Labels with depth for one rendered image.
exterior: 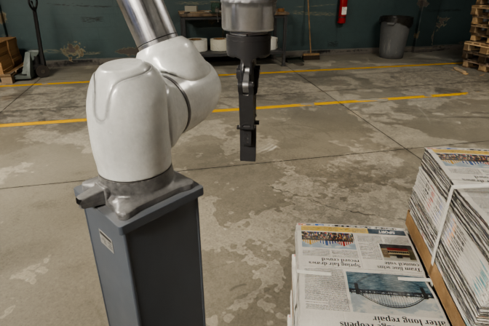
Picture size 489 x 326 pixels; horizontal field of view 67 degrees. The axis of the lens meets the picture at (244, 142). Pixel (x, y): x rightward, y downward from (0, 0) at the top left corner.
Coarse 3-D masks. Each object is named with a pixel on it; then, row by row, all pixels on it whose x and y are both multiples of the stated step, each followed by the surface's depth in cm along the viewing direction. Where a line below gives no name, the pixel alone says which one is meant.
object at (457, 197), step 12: (456, 180) 72; (468, 180) 72; (456, 192) 71; (468, 192) 69; (480, 192) 69; (444, 204) 74; (456, 204) 70; (456, 216) 70; (444, 228) 74; (432, 240) 78; (444, 240) 73; (432, 252) 79
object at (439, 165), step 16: (432, 160) 82; (448, 160) 79; (464, 160) 79; (480, 160) 79; (432, 176) 81; (448, 176) 73; (464, 176) 73; (480, 176) 73; (416, 192) 89; (432, 192) 80; (416, 208) 88; (432, 208) 80; (416, 224) 89; (432, 224) 78
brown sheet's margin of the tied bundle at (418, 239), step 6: (408, 210) 94; (408, 216) 94; (408, 222) 93; (408, 228) 93; (414, 228) 89; (414, 234) 89; (420, 234) 85; (414, 240) 89; (420, 240) 85; (420, 246) 85; (420, 252) 85; (426, 252) 81
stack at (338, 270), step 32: (320, 224) 97; (320, 256) 86; (352, 256) 86; (384, 256) 86; (416, 256) 86; (320, 288) 77; (352, 288) 77; (384, 288) 77; (416, 288) 77; (288, 320) 110; (320, 320) 70; (352, 320) 70; (384, 320) 70; (416, 320) 70; (448, 320) 73
